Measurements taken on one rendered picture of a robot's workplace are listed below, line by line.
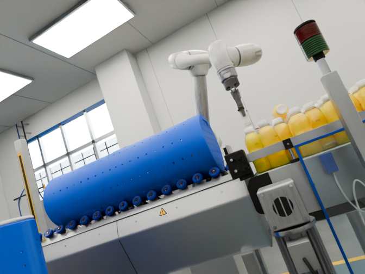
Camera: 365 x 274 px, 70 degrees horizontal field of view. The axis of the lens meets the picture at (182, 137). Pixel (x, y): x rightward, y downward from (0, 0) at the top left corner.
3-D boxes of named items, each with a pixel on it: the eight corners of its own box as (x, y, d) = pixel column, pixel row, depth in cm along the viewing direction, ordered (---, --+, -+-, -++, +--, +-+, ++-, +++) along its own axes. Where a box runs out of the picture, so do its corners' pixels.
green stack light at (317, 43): (305, 64, 78) (299, 50, 79) (327, 55, 77) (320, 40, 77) (308, 56, 72) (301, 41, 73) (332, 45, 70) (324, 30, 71)
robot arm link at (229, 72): (215, 71, 126) (219, 82, 125) (233, 62, 124) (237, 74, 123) (218, 76, 135) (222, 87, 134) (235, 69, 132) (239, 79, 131)
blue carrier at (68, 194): (88, 223, 152) (77, 176, 159) (229, 172, 129) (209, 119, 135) (48, 234, 126) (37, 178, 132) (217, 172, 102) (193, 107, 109)
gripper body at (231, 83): (224, 86, 133) (231, 102, 131) (221, 81, 125) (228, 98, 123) (238, 79, 131) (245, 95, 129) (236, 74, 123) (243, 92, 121)
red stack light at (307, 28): (298, 50, 79) (293, 39, 80) (320, 40, 77) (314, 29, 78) (301, 41, 73) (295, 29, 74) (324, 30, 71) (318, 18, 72)
